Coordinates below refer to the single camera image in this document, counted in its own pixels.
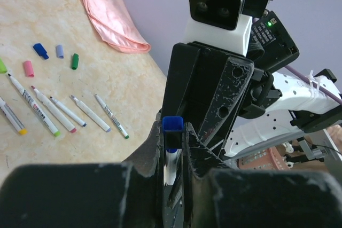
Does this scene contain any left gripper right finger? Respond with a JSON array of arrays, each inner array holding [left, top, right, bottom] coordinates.
[[182, 123, 341, 227]]

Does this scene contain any pink cap paint marker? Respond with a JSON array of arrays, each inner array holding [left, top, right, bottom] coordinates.
[[31, 85, 77, 133]]

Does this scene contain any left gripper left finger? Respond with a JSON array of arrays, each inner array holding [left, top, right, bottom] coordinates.
[[1, 122, 163, 227]]

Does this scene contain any blue cap white marker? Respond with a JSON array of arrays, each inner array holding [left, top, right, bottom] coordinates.
[[50, 96, 87, 127]]

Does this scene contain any lime cap white marker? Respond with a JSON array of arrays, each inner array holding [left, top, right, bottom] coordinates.
[[7, 73, 60, 137]]

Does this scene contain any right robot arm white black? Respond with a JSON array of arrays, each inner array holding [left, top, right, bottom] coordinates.
[[162, 12, 341, 167]]

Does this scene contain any pink marker cap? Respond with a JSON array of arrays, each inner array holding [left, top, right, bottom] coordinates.
[[23, 60, 35, 77]]

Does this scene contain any lilac cap paint marker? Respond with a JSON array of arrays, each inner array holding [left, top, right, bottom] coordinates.
[[71, 95, 111, 132]]

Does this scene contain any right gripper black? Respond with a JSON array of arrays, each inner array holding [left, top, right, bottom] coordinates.
[[161, 41, 257, 159]]

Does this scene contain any pink cloth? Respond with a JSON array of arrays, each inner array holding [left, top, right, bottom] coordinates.
[[82, 0, 151, 54]]

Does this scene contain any small blue square cap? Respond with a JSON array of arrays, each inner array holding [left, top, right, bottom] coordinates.
[[162, 116, 184, 153]]

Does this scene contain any lilac marker cap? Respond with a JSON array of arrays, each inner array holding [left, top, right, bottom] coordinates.
[[56, 45, 64, 59]]

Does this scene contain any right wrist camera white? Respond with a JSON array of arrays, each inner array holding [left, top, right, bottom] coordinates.
[[184, 0, 276, 58]]

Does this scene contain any yellow marker pen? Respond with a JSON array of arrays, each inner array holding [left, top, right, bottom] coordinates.
[[1, 98, 27, 135]]

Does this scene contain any small blue cap marker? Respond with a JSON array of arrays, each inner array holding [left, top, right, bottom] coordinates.
[[164, 148, 178, 185]]

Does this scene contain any pink plastic basket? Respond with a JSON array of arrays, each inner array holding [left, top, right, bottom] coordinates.
[[238, 147, 290, 171]]

